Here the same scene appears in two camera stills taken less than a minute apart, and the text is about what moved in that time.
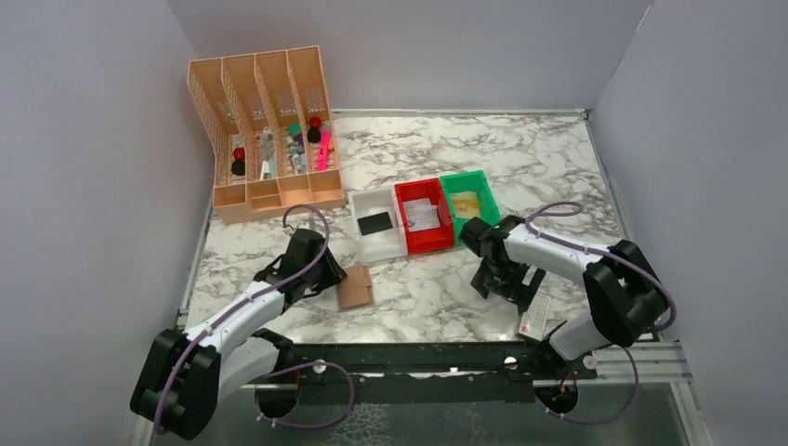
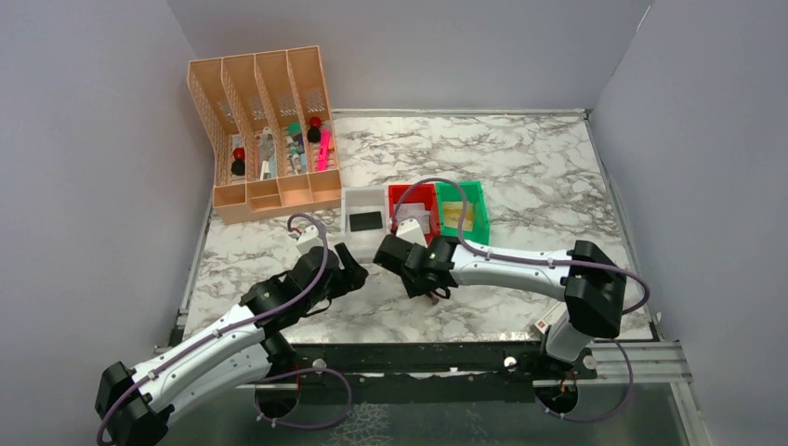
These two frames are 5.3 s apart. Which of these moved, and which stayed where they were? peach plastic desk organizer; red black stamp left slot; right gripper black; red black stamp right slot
Moved: right gripper black
Stayed: peach plastic desk organizer; red black stamp right slot; red black stamp left slot
